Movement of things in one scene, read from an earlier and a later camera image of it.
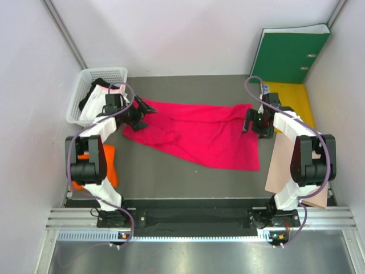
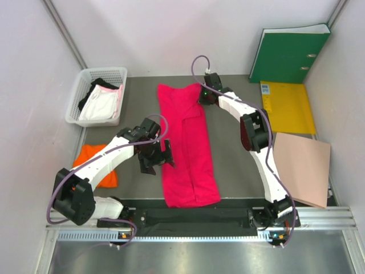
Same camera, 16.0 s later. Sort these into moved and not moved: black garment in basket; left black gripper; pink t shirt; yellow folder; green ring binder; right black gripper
Moved: pink t shirt; left black gripper; right black gripper
Not moved: yellow folder; green ring binder; black garment in basket
